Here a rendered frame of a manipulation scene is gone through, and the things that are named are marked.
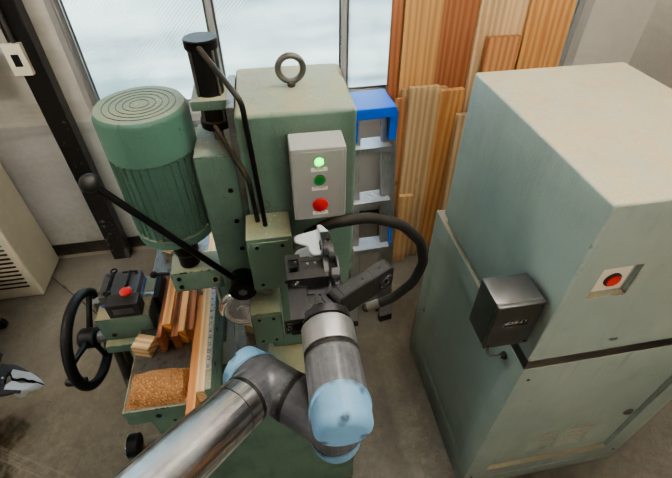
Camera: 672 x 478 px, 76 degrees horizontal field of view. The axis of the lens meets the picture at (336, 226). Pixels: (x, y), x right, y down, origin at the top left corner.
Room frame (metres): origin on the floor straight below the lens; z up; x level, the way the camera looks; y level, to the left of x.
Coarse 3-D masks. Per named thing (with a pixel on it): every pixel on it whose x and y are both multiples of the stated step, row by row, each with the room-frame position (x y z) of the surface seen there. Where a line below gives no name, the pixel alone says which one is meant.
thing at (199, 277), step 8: (176, 256) 0.78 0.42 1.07; (208, 256) 0.78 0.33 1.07; (216, 256) 0.78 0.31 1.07; (176, 264) 0.75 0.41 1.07; (200, 264) 0.75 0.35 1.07; (176, 272) 0.73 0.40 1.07; (184, 272) 0.73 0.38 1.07; (192, 272) 0.73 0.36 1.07; (200, 272) 0.73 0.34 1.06; (208, 272) 0.73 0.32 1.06; (216, 272) 0.74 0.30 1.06; (176, 280) 0.72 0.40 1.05; (184, 280) 0.72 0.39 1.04; (192, 280) 0.73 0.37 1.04; (200, 280) 0.73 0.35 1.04; (208, 280) 0.73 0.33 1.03; (176, 288) 0.72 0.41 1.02; (184, 288) 0.72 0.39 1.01; (192, 288) 0.73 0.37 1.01; (200, 288) 0.73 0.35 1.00
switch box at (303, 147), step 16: (288, 144) 0.66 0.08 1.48; (304, 144) 0.66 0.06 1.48; (320, 144) 0.66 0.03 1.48; (336, 144) 0.66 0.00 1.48; (304, 160) 0.64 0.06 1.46; (336, 160) 0.65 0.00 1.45; (304, 176) 0.64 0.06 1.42; (336, 176) 0.65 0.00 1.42; (304, 192) 0.64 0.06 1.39; (320, 192) 0.64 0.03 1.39; (336, 192) 0.65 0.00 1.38; (304, 208) 0.64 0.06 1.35; (336, 208) 0.65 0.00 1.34
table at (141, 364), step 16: (208, 240) 1.02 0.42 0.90; (160, 256) 0.95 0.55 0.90; (224, 288) 0.86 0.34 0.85; (112, 352) 0.64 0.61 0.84; (160, 352) 0.60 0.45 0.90; (176, 352) 0.60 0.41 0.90; (144, 368) 0.56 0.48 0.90; (160, 368) 0.56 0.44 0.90; (128, 384) 0.52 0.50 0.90; (128, 416) 0.45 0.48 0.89; (144, 416) 0.45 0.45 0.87; (160, 416) 0.45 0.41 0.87; (176, 416) 0.46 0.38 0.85
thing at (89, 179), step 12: (84, 180) 0.60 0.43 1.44; (96, 180) 0.61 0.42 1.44; (108, 192) 0.61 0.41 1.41; (120, 204) 0.61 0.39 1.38; (144, 216) 0.62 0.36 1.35; (156, 228) 0.62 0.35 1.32; (180, 240) 0.63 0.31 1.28; (192, 252) 0.62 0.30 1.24; (216, 264) 0.64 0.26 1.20; (228, 276) 0.63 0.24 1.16; (240, 276) 0.64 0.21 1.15; (240, 288) 0.62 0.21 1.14; (252, 288) 0.62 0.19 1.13
